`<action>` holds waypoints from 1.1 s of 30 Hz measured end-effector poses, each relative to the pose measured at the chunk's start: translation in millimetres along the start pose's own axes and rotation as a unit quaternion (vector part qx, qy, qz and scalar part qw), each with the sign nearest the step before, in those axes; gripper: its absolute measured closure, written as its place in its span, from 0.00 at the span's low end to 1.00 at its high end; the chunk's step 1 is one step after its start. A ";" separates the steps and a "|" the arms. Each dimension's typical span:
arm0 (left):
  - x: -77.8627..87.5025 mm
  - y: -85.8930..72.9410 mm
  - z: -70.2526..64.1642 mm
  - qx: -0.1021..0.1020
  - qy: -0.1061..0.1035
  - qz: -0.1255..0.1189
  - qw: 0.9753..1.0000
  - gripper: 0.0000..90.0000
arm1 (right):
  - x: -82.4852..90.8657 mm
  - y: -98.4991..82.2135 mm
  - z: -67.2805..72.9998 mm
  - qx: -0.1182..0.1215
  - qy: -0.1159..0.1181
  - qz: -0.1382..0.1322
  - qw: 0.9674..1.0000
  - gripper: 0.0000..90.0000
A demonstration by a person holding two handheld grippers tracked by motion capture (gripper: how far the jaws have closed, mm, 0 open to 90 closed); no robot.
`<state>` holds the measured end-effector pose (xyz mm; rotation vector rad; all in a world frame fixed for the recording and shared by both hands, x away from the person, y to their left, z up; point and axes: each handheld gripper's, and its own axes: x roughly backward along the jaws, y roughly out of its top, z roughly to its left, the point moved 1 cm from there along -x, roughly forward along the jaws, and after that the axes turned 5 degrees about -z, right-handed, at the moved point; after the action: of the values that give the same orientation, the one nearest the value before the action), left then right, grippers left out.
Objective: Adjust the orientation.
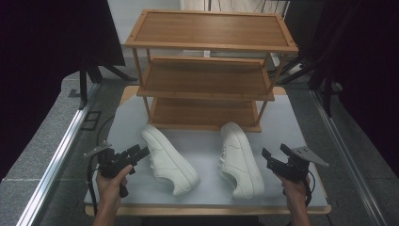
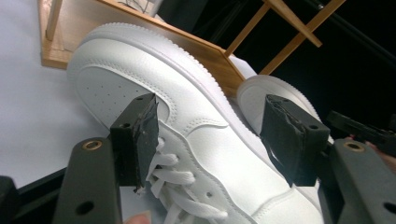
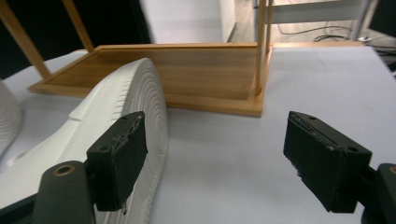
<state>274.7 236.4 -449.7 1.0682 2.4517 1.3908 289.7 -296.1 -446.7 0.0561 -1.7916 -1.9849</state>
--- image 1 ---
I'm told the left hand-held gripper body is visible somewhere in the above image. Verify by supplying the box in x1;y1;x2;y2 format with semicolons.
83;140;139;199

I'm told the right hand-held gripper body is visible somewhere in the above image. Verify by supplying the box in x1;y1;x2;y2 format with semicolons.
268;146;330;184

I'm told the white sneaker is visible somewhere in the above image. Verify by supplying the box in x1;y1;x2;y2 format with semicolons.
218;121;265;200
140;123;201;198

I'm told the wooden three-tier shoe rack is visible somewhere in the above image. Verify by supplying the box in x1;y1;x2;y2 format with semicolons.
124;8;299;134

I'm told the person's left hand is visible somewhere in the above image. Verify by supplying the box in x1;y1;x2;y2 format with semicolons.
95;164;135;206

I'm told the person's right hand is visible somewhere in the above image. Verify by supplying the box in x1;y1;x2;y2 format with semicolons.
274;172;311;203

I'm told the white table mat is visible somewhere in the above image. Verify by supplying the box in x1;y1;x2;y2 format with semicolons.
84;93;329;209

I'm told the black metal stand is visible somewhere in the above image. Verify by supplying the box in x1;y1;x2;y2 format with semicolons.
77;56;139;111
275;6;344;119

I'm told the dark curtain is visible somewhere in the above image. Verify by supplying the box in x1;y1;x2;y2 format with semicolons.
309;0;399;178
0;0;127;183

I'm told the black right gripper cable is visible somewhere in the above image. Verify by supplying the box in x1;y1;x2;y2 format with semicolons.
303;169;314;209

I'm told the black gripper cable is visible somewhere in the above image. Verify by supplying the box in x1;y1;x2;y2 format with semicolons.
86;153;100;218
303;169;314;209

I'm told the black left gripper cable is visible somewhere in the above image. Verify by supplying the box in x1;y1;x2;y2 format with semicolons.
86;153;100;218

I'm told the black floor frame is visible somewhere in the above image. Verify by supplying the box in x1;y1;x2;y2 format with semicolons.
80;109;103;132

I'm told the aluminium rail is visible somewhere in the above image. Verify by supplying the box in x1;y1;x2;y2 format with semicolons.
16;82;102;226
309;89;391;226

